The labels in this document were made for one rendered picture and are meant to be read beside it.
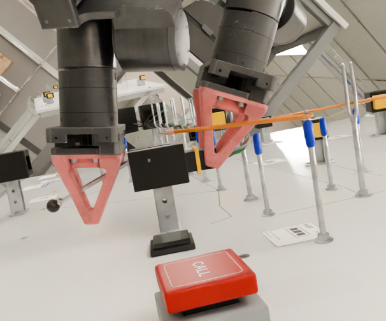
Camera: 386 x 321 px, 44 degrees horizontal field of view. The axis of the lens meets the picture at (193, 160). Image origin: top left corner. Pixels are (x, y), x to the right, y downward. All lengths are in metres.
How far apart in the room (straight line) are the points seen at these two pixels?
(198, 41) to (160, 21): 1.12
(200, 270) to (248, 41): 0.26
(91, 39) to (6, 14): 7.59
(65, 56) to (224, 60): 0.15
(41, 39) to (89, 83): 7.55
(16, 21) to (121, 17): 7.59
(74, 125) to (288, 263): 0.23
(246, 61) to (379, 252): 0.21
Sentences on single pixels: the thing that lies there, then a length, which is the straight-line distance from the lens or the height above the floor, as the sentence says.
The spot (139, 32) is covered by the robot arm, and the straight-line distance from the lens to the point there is 0.44.
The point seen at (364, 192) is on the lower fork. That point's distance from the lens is 0.53.
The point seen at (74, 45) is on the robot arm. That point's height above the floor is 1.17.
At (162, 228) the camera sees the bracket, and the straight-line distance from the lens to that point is 0.49.
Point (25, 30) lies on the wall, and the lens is 8.02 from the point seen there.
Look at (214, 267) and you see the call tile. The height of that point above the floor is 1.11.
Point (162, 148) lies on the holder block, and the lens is 0.47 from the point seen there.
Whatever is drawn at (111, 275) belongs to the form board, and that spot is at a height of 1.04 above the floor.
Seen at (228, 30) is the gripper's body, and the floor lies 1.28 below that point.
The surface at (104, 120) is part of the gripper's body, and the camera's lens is 0.46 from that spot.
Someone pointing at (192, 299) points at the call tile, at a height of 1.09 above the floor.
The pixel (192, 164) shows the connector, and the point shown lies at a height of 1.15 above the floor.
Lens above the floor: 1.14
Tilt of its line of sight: 3 degrees up
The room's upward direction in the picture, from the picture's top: 38 degrees clockwise
